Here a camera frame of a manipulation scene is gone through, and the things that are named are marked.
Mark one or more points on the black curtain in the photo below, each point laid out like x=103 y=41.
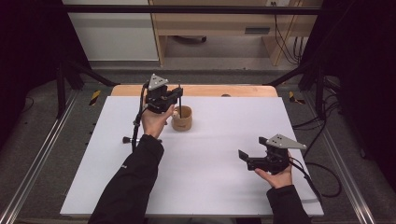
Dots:
x=28 y=62
x=367 y=77

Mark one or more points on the white table board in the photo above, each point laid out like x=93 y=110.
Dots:
x=211 y=186

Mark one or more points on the white cabinet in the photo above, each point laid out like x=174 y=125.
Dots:
x=115 y=37

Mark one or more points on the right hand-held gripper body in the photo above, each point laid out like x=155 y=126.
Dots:
x=274 y=158

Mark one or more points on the black metal stand strut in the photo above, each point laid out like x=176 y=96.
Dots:
x=61 y=90
x=319 y=90

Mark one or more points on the black metal crossbar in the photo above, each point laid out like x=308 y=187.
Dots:
x=186 y=9

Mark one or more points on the person's right hand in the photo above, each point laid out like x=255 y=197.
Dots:
x=280 y=180

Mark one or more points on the light wooden desk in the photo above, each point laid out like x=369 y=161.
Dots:
x=218 y=23

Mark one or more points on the wooden cup with animal figure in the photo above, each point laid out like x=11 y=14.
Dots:
x=183 y=123

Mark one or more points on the person's left hand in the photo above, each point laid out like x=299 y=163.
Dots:
x=154 y=124

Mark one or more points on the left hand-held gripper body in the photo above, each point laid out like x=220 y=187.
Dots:
x=157 y=99

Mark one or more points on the aluminium floor rail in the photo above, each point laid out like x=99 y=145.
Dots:
x=34 y=168
x=345 y=174

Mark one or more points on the yellow black tape marker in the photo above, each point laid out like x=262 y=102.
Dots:
x=95 y=97
x=292 y=97

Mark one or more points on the thin black brush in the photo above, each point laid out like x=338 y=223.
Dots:
x=180 y=107

